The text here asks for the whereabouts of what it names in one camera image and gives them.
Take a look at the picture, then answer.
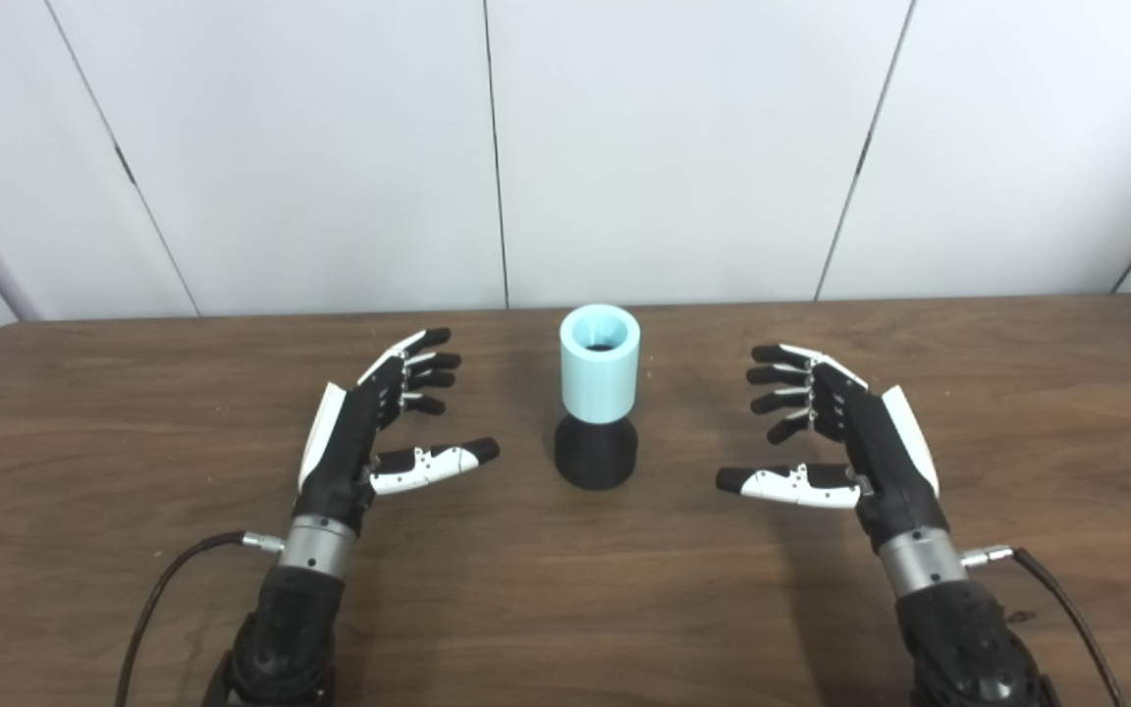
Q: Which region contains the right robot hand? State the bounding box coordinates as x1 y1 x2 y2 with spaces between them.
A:
716 343 951 553

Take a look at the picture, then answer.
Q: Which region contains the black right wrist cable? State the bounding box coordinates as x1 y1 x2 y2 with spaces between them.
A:
960 545 1128 707

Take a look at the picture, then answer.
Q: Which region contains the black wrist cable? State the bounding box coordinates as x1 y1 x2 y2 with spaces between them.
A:
960 545 1128 707
114 530 287 707

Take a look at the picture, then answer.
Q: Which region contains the light-blue hose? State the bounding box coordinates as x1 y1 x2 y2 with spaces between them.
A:
559 303 642 425

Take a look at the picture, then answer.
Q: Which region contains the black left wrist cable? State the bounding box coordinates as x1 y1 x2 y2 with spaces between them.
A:
114 530 287 707

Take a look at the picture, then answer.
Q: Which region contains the black nozzle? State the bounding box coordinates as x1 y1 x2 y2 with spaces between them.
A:
554 412 640 492

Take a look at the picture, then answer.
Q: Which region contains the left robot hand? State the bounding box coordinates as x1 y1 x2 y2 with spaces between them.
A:
296 327 502 536

